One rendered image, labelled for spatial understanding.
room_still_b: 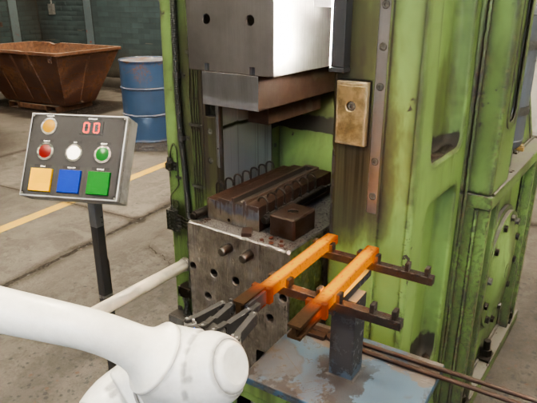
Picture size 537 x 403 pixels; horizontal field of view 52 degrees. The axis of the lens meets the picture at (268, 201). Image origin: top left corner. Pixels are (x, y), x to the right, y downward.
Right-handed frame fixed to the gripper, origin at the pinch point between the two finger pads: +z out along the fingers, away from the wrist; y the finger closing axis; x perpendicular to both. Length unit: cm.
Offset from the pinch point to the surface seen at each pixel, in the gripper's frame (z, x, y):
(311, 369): 18.1, -26.1, 4.9
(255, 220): 43, -3, -28
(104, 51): 459, -18, -563
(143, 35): 598, -8, -626
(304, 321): -2.0, 1.5, 13.6
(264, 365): 13.2, -26.2, -5.6
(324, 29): 68, 49, -20
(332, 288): 12.5, 1.1, 12.2
